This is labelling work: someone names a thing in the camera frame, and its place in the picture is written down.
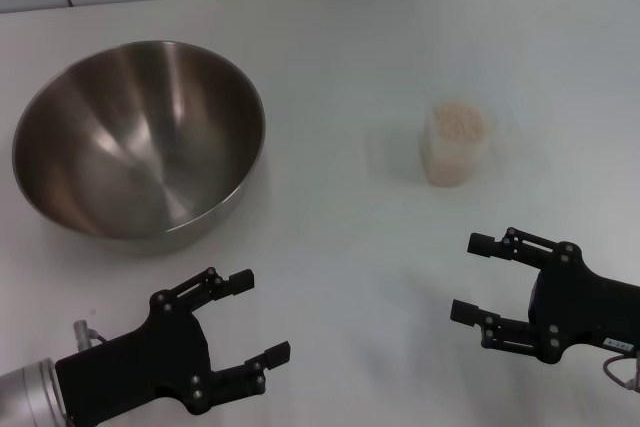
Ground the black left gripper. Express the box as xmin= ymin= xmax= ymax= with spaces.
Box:
xmin=53 ymin=266 xmax=292 ymax=417

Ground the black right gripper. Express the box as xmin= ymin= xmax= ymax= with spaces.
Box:
xmin=449 ymin=227 xmax=640 ymax=364

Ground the clear plastic cup of rice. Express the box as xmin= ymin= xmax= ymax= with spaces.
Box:
xmin=423 ymin=100 xmax=491 ymax=187

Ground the stainless steel mixing bowl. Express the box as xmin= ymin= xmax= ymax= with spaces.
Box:
xmin=10 ymin=39 xmax=267 ymax=256

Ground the right arm cable with plug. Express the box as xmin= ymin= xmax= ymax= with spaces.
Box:
xmin=602 ymin=346 xmax=640 ymax=393

